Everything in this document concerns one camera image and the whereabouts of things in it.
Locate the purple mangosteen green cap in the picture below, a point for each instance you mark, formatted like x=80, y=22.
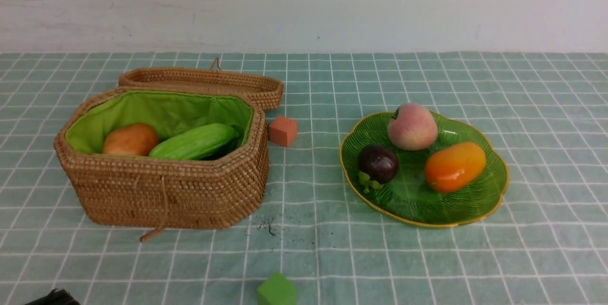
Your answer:
x=377, y=166

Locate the green bitter gourd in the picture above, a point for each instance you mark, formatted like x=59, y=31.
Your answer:
x=196, y=143

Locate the pink peach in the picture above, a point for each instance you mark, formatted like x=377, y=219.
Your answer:
x=412, y=128

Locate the orange mango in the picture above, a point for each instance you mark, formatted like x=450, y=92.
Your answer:
x=454, y=167

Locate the brown potato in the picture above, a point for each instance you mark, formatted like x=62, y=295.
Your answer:
x=136, y=139

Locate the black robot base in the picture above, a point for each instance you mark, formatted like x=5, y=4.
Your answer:
x=57, y=296

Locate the orange foam cube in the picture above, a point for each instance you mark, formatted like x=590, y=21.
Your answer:
x=283, y=131

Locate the woven wicker basket lid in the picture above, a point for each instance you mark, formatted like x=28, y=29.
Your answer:
x=264, y=92

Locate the woven wicker basket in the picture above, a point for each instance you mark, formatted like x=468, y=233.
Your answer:
x=206, y=192

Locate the green leaf-shaped glass plate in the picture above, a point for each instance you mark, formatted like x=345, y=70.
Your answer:
x=407, y=197

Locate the green foam cube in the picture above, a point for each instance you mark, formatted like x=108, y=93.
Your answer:
x=277, y=290

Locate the wooden basket toggle clasp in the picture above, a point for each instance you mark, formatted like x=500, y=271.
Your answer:
x=152, y=234

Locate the teal checkered tablecloth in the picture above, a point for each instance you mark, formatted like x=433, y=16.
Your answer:
x=545, y=113

